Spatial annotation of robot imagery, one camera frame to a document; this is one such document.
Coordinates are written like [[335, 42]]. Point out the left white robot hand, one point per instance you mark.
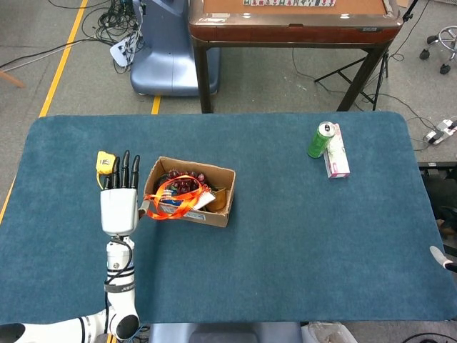
[[119, 211]]

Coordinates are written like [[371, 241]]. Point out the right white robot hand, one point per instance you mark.
[[441, 259]]

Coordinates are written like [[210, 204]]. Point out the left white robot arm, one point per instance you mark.
[[119, 271]]

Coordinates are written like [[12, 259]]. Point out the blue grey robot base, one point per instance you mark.
[[168, 64]]

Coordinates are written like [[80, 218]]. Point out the brown cardboard box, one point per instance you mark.
[[223, 218]]

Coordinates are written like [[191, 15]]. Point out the yellow tape measure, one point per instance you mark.
[[105, 162]]

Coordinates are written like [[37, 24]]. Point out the bunch of purple grapes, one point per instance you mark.
[[185, 184]]

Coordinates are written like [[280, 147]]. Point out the orange translucent bowl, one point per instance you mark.
[[218, 202]]

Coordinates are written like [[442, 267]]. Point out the white power strip grey buttons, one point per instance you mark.
[[441, 130]]

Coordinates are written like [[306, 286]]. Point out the clear plastic bag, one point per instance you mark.
[[326, 334]]

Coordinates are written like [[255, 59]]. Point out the pink and white carton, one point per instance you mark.
[[337, 160]]

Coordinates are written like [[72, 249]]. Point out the blue felt table mat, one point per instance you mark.
[[285, 250]]

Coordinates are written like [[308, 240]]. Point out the white power strip with plugs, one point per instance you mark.
[[121, 53]]

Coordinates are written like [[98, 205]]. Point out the grey blue robot torso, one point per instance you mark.
[[225, 334]]

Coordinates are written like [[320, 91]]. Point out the green drink can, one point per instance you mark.
[[318, 143]]

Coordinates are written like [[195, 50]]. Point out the light wooden leg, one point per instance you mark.
[[10, 79]]

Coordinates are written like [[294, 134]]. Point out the black tripod stand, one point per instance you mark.
[[379, 78]]

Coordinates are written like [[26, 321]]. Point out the chrome rolling stool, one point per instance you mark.
[[446, 39]]

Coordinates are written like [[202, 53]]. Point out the brown mahjong table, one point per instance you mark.
[[292, 30]]

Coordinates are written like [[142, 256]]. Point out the row of face-up mahjong tiles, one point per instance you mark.
[[289, 2]]

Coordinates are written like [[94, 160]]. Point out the black equipment frame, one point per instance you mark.
[[441, 186]]

